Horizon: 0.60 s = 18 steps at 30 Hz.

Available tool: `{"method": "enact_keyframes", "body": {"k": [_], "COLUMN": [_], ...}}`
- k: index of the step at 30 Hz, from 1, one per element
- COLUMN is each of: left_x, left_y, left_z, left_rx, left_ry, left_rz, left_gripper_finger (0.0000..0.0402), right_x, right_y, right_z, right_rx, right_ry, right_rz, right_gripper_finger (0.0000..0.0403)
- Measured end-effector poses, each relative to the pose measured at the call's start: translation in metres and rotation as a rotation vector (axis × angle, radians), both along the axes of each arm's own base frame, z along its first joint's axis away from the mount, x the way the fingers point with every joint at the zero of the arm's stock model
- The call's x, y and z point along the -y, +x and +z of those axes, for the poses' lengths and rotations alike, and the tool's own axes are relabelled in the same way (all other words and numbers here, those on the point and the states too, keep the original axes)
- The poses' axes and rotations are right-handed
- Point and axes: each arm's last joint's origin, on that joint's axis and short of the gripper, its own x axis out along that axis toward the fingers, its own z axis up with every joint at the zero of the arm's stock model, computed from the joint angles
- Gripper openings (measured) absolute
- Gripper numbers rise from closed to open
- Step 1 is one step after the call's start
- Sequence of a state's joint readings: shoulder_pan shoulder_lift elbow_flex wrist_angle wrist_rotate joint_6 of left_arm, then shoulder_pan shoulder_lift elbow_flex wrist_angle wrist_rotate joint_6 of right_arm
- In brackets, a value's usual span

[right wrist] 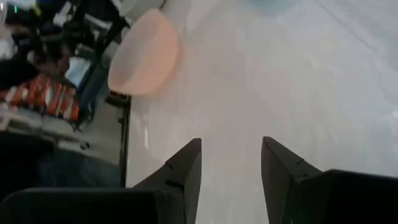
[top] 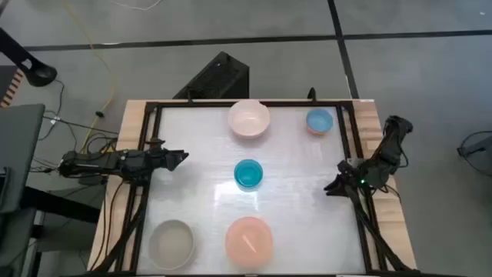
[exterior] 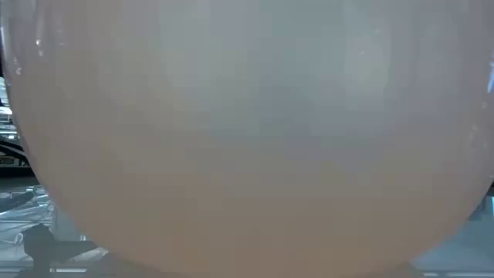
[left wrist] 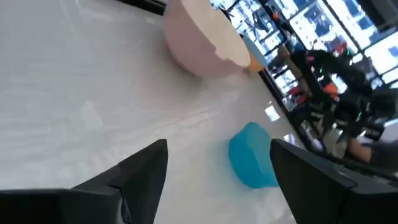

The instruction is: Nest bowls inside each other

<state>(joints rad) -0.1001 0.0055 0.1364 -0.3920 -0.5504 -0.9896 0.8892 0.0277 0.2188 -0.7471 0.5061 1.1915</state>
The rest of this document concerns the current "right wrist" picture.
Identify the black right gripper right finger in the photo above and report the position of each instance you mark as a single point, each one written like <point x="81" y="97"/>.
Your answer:
<point x="286" y="177"/>

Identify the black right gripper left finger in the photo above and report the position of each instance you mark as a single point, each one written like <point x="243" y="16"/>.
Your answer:
<point x="183" y="174"/>

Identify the peach plastic bowl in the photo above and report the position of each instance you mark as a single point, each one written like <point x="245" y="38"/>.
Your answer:
<point x="146" y="56"/>

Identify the black table frame leg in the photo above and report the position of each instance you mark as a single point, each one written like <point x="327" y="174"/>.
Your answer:
<point x="123" y="133"/>

